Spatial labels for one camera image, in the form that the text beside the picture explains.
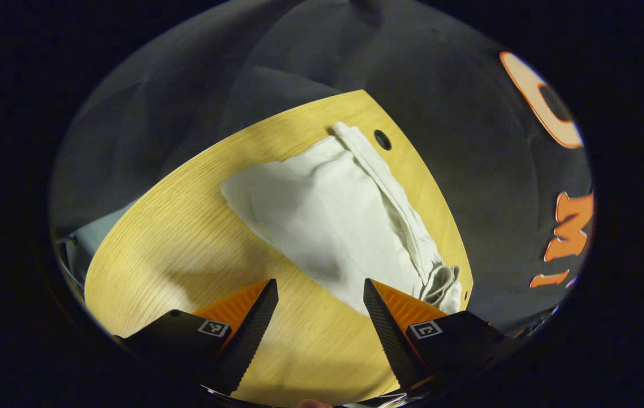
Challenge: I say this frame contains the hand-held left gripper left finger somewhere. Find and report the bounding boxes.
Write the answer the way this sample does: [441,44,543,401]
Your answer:
[111,278,280,396]

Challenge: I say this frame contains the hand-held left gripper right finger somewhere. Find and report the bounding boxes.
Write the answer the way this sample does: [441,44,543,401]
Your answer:
[362,278,519,392]

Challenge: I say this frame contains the white jeans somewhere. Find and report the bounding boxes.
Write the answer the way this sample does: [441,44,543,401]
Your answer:
[220,121,464,316]

